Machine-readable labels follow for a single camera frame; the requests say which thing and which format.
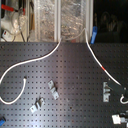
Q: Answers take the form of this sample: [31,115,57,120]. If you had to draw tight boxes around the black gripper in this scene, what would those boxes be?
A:
[108,81,126,95]

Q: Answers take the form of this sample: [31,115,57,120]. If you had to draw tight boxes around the long white cable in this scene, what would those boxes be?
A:
[0,29,128,105]

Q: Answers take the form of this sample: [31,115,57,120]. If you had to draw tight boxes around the white connector plug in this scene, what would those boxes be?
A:
[112,115,126,124]

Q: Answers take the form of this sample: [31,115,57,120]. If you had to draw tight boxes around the clear plastic sheet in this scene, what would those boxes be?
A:
[34,0,89,42]

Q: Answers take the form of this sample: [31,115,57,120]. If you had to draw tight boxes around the blue object bottom left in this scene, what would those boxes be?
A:
[0,116,6,126]

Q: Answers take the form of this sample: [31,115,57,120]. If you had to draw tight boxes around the red white clutter items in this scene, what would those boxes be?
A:
[0,0,33,42]

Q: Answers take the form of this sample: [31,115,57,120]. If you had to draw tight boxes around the metal cable clip right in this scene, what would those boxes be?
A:
[103,82,110,103]

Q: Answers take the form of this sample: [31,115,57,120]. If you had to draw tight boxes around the metal cable clip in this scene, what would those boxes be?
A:
[48,80,59,100]
[103,82,110,103]
[30,97,45,113]

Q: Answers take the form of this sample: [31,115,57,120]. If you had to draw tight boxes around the blue clamp handle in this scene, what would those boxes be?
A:
[90,26,98,44]

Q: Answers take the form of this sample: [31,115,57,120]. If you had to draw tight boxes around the metal cable clip centre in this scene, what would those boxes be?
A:
[48,80,59,100]

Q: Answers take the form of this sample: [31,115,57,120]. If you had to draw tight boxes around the metal cable clip lower left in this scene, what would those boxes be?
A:
[30,97,45,113]

